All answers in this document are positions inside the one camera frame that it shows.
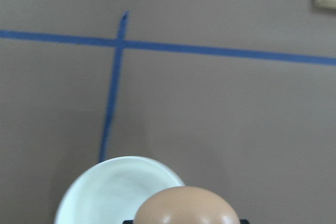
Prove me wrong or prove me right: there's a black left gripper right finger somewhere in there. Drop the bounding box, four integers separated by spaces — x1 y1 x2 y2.
239 219 249 224

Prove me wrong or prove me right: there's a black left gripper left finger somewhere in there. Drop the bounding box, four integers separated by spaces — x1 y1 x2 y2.
123 220 134 224

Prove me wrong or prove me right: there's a brown egg from bowl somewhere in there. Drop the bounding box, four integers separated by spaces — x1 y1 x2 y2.
133 186 240 224

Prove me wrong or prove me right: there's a white bowl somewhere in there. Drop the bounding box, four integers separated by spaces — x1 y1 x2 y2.
54 156 185 223

